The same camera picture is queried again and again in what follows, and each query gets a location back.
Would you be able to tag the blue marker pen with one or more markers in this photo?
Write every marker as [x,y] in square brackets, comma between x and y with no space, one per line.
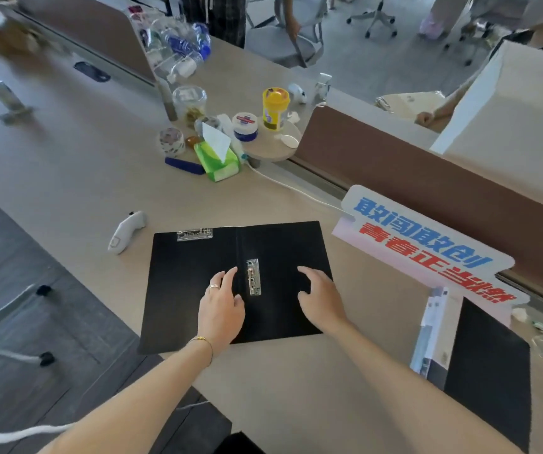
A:
[184,165]

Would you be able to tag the small clear plastic stand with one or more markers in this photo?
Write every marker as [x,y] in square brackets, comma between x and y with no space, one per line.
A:
[322,87]

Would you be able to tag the black clip folder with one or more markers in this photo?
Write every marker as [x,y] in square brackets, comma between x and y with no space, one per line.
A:
[181,288]

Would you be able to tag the grey office chair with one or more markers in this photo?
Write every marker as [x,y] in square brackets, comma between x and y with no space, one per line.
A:
[276,42]

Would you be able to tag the person's left hand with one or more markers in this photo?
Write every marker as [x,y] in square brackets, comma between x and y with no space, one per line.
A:
[219,316]

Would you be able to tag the closed black folder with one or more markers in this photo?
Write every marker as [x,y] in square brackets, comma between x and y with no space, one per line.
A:
[489,368]

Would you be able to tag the white cardboard box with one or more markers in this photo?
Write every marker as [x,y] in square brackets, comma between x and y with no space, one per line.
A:
[512,127]

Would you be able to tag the metal desk bracket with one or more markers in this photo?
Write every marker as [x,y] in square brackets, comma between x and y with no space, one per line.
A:
[9,103]

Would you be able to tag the person's right forearm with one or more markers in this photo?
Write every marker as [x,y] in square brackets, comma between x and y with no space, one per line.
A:
[408,397]

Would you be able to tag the beige paper pad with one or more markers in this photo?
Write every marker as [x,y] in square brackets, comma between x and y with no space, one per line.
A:
[408,104]

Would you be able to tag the white jar with blue band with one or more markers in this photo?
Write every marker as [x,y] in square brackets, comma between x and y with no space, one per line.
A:
[245,127]

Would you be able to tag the group of clear water bottles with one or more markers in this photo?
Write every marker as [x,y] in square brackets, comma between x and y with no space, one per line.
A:
[177,47]

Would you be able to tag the white printed booklet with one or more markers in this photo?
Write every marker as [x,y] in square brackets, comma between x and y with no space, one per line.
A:
[434,335]

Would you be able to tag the clear plastic jar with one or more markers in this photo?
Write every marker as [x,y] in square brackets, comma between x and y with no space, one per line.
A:
[189,103]

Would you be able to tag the patterned tape roll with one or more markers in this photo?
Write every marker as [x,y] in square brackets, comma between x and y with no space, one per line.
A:
[172,141]

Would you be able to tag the brown fuzzy toy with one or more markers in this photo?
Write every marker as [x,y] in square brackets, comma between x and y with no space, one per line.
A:
[11,37]

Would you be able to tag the yellow lidded jar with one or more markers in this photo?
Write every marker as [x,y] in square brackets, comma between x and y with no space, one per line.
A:
[275,108]

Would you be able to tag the white office chair base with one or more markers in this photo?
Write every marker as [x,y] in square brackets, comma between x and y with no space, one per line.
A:
[375,18]

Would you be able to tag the person's left thumb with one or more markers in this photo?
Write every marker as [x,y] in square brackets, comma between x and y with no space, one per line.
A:
[240,301]

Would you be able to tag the person's right thumb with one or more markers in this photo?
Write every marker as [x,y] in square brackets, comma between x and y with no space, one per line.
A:
[303,297]

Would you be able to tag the brown desk divider panel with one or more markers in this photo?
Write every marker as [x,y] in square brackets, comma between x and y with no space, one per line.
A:
[91,28]
[441,193]

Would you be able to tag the person's left middle finger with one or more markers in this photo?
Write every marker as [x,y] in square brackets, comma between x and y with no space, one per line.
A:
[215,280]

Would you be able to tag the round wooden desk shelf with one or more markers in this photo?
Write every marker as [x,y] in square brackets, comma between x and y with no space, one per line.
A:
[271,146]

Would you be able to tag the white oval spoon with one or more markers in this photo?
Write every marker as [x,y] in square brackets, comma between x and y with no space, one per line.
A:
[289,141]

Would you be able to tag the green tissue pack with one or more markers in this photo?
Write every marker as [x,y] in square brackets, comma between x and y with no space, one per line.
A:
[217,163]

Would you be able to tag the white sign with coloured letters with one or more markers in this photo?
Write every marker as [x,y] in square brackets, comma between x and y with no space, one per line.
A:
[423,245]

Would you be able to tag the small white round gadget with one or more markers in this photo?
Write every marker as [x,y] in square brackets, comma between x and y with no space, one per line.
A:
[297,93]

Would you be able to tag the person's left forearm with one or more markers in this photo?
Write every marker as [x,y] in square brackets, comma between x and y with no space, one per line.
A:
[134,401]

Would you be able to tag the white handheld controller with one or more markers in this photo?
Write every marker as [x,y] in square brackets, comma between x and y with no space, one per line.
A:
[125,231]

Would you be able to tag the person's right hand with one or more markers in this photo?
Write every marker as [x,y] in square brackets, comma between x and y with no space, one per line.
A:
[323,304]

